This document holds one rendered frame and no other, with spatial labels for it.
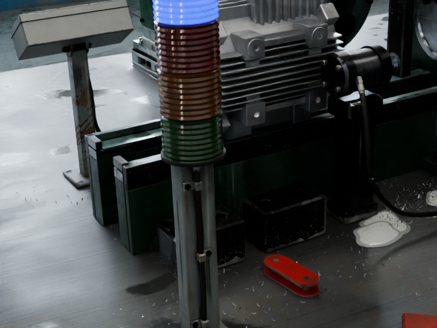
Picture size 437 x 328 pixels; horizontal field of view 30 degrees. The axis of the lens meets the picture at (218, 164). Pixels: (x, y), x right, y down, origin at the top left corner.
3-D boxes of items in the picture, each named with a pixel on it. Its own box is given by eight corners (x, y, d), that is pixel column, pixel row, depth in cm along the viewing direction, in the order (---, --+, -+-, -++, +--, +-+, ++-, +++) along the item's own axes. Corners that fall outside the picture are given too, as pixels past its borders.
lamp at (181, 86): (203, 97, 80) (201, 53, 79) (234, 113, 76) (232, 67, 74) (149, 108, 78) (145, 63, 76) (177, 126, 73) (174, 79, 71)
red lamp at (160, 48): (201, 53, 79) (199, 7, 77) (232, 67, 74) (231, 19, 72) (145, 63, 76) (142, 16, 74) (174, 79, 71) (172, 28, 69)
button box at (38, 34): (121, 43, 129) (112, 12, 130) (135, 28, 123) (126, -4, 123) (17, 61, 122) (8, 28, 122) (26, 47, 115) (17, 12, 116)
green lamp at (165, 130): (205, 138, 82) (203, 97, 80) (235, 157, 77) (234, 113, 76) (152, 151, 80) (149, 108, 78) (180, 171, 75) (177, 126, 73)
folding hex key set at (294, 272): (258, 272, 102) (258, 259, 101) (277, 263, 104) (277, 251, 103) (305, 300, 96) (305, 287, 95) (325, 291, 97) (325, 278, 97)
